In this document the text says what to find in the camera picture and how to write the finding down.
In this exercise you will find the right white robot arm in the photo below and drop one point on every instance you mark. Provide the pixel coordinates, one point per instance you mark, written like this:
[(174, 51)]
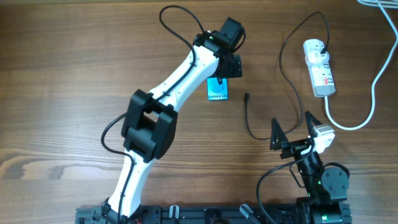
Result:
[(326, 184)]

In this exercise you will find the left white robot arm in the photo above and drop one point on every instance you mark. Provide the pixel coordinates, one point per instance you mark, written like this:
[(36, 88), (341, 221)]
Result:
[(151, 118)]

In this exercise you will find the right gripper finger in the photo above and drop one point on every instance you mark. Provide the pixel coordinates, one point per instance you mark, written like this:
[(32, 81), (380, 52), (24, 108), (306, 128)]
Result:
[(277, 134), (312, 124)]

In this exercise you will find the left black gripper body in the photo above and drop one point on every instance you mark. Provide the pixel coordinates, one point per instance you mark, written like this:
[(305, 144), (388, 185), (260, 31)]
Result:
[(233, 68)]

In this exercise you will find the blue Galaxy smartphone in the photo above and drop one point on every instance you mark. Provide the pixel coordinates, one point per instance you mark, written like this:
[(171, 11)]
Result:
[(216, 91)]

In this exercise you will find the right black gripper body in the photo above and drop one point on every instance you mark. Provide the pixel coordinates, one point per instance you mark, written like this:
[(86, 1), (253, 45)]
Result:
[(294, 147)]

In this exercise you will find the white charger plug adapter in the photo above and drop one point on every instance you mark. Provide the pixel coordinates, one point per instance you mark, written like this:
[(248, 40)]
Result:
[(315, 57)]

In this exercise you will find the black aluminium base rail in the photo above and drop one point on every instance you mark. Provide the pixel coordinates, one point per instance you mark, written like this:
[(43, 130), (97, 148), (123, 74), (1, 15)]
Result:
[(199, 214)]

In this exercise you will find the white power strip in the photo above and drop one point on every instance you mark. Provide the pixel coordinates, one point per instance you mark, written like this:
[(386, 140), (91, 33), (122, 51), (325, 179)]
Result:
[(320, 75)]

